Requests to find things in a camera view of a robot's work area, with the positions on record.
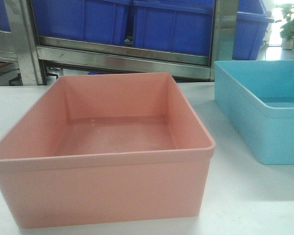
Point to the pink plastic box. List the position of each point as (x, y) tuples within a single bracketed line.
[(106, 148)]

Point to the light blue plastic box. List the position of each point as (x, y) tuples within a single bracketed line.
[(258, 99)]

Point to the blue crate middle on shelf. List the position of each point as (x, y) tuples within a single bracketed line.
[(165, 25)]

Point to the blue crate on shelf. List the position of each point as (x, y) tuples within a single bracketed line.
[(99, 21), (165, 25)]

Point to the blue crate left on shelf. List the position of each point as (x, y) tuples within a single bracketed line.
[(99, 21)]

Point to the green potted plant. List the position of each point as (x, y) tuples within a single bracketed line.
[(287, 29)]

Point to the stainless steel shelf frame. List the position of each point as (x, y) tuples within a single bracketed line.
[(34, 52)]

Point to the blue crate right behind post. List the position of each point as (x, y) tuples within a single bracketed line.
[(251, 27)]

